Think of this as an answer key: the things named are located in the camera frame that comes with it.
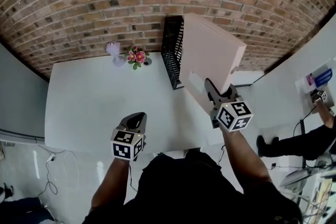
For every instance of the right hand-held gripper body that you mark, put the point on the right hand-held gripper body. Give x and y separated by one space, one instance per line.
233 115

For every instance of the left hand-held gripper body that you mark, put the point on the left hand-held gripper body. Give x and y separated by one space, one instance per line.
126 144

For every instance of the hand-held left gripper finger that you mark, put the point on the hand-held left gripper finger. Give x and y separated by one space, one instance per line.
141 126
128 122

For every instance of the light pink folder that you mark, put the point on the light pink folder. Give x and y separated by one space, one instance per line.
207 55

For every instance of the black mesh file holder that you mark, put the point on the black mesh file holder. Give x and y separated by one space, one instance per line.
170 60

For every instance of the person's right forearm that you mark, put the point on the person's right forearm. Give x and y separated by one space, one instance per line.
244 160

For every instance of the person's left forearm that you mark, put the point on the person's left forearm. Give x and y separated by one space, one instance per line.
110 183

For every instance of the white partition panel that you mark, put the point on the white partition panel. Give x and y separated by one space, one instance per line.
283 91

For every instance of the potted pink flowers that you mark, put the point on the potted pink flowers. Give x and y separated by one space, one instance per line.
140 56

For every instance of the person's black shirt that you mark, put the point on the person's black shirt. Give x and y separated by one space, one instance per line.
183 191

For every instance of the pink packet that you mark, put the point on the pink packet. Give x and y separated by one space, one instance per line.
310 79

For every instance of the blue plastic basket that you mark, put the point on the blue plastic basket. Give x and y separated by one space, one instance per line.
323 78

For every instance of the grey metal cabinet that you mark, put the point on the grey metal cabinet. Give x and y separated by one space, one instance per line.
21 99

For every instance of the pile of lab equipment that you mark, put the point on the pile of lab equipment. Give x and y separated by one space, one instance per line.
315 191

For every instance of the white wall plug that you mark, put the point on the white wall plug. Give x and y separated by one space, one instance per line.
52 158

